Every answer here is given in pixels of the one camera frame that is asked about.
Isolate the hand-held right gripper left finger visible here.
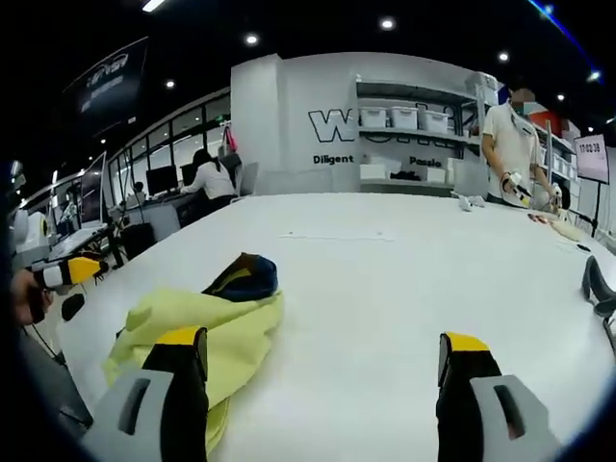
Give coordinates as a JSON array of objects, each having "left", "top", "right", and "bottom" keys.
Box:
[{"left": 81, "top": 325, "right": 211, "bottom": 462}]

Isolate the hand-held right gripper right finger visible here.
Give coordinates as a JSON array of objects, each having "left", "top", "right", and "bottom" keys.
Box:
[{"left": 435, "top": 330, "right": 564, "bottom": 462}]

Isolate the light yellow garment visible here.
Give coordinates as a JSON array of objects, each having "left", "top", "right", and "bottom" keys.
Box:
[{"left": 101, "top": 287, "right": 286, "bottom": 461}]

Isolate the person's left hand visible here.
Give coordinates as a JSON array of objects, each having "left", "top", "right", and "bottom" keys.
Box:
[{"left": 12, "top": 269, "right": 52, "bottom": 324}]

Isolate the small black oval object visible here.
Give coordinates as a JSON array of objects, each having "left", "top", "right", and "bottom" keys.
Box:
[{"left": 61, "top": 293, "right": 86, "bottom": 321}]

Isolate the large silver monitor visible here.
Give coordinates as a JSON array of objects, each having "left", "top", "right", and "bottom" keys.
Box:
[{"left": 78, "top": 150, "right": 109, "bottom": 228}]

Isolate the dark blue cloth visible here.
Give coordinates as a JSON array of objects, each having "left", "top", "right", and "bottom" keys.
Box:
[{"left": 201, "top": 251, "right": 280, "bottom": 302}]

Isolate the dark hanging banner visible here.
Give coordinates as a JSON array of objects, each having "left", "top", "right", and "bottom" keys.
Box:
[{"left": 61, "top": 36, "right": 150, "bottom": 141}]

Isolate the dark grey folded item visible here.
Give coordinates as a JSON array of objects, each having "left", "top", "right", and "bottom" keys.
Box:
[{"left": 580, "top": 255, "right": 616, "bottom": 318}]

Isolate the white office chair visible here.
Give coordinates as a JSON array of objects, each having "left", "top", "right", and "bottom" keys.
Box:
[{"left": 237, "top": 162, "right": 262, "bottom": 196}]

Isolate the cream cloth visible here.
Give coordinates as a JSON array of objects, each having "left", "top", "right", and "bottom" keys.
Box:
[{"left": 526, "top": 211, "right": 586, "bottom": 242}]

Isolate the pink hanging bag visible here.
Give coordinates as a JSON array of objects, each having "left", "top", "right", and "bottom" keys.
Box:
[{"left": 220, "top": 122, "right": 240, "bottom": 156}]

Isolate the small white object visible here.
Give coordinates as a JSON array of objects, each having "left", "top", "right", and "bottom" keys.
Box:
[{"left": 453, "top": 193, "right": 487, "bottom": 214}]

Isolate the shelf with white boxes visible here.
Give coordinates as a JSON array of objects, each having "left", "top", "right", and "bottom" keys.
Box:
[{"left": 528, "top": 113, "right": 579, "bottom": 185}]

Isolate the screen on stand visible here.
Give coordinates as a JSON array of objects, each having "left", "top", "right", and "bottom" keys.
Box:
[{"left": 574, "top": 135, "right": 612, "bottom": 238}]

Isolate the grey metal shelf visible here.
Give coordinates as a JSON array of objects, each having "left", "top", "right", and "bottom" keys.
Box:
[{"left": 354, "top": 76, "right": 488, "bottom": 194}]

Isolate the white storage box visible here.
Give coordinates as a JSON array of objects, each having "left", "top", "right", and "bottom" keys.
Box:
[
  {"left": 390, "top": 106, "right": 425, "bottom": 130},
  {"left": 424, "top": 109, "right": 454, "bottom": 132},
  {"left": 360, "top": 106, "right": 392, "bottom": 129}
]

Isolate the thin black cable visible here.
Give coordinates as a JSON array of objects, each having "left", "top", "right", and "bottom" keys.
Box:
[{"left": 27, "top": 321, "right": 66, "bottom": 367}]

